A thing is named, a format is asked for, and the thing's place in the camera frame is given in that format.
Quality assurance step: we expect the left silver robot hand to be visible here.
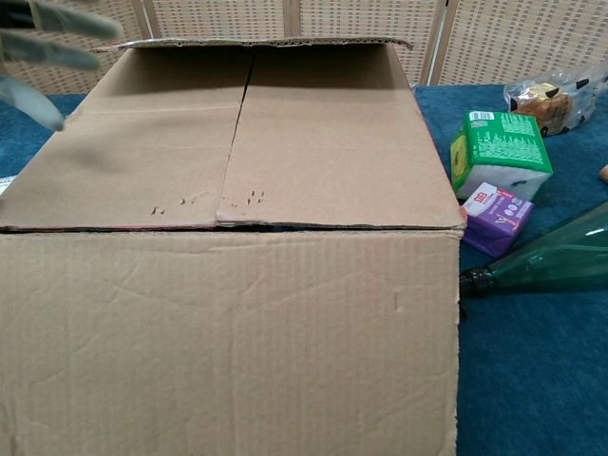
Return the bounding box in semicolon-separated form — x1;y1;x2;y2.
0;0;123;132

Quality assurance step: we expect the brown cardboard box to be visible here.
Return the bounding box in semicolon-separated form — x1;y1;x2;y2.
0;36;469;456

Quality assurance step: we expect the bamboo folding screen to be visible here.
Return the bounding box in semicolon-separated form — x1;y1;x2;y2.
0;0;608;96

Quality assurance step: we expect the green tissue pack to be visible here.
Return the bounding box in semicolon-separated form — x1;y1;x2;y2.
449;109;555;200

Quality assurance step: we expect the purple packet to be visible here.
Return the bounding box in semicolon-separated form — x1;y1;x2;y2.
459;181;536;259

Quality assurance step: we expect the clear bag of pastries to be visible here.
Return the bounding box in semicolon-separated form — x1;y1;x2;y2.
503;64;608;139

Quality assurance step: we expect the blue table cloth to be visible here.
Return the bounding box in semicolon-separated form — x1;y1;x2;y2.
0;83;608;456

